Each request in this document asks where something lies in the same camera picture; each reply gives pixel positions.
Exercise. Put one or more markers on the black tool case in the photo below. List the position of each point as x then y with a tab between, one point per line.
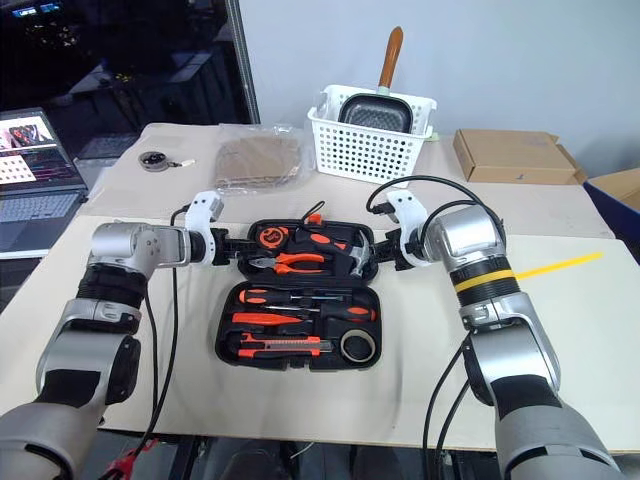
300	367

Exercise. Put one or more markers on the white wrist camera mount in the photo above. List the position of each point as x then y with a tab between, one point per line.
200	215
407	210

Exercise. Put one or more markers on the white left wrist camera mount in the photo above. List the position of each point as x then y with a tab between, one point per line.
200	215

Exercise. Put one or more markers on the orange black tape measure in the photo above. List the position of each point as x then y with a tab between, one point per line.
272	236

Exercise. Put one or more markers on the blue-edged cardboard box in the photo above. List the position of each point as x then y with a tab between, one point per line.
620	190

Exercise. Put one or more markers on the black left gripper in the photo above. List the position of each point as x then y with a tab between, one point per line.
229	251

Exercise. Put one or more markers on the orange black slim screwdriver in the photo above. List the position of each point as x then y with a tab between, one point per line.
252	296

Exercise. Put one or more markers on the silver headed hammer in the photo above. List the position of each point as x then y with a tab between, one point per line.
361	256

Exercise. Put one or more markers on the round black metal device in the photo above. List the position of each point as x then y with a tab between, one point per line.
154	161

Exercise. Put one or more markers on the grey window frame post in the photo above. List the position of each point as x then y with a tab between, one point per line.
245	60

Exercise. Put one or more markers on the clear bag of brown sheets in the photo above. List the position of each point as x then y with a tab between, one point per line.
255	160

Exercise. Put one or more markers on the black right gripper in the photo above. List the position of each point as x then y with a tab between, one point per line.
395	252

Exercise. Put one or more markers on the red clip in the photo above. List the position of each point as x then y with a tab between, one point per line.
125	462

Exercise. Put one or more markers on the open grey laptop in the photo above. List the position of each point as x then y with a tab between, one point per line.
35	205

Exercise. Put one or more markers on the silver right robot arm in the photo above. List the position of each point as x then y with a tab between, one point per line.
470	240

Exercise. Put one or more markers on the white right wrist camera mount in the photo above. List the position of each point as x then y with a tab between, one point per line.
407	210

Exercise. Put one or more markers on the white perforated plastic basket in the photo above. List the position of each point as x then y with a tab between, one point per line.
360	150

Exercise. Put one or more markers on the flat brown cardboard box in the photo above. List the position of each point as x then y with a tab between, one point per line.
510	155

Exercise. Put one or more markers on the yellow tape strip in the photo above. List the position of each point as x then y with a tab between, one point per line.
560	265

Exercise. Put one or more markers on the orange wedge-shaped tool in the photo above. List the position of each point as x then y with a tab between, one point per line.
260	319

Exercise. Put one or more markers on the black electrical tape roll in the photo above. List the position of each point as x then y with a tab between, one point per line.
358	333

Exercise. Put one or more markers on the orange black utility knife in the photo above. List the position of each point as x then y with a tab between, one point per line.
280	346

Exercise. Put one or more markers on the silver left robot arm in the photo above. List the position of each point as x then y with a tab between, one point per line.
125	245

